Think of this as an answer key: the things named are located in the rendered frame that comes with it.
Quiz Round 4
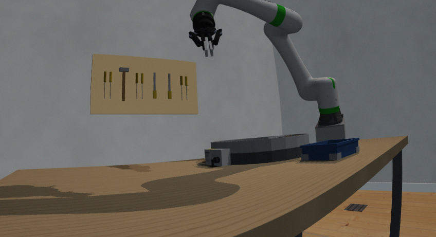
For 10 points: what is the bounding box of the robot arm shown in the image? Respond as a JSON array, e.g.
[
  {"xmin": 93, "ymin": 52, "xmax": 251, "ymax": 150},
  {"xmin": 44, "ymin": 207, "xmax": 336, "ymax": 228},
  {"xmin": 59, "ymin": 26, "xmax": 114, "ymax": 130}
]
[{"xmin": 190, "ymin": 0, "xmax": 343, "ymax": 125}]

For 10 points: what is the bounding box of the blue plastic crate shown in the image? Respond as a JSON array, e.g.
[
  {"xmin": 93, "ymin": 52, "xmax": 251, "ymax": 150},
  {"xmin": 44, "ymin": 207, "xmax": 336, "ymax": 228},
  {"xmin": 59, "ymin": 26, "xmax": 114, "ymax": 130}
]
[{"xmin": 300, "ymin": 138, "xmax": 359, "ymax": 160}]

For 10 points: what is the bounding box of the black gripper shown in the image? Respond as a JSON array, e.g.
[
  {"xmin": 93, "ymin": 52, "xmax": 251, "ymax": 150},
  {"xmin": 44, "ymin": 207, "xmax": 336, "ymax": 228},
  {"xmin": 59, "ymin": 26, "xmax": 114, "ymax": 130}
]
[{"xmin": 189, "ymin": 19, "xmax": 222, "ymax": 57}]

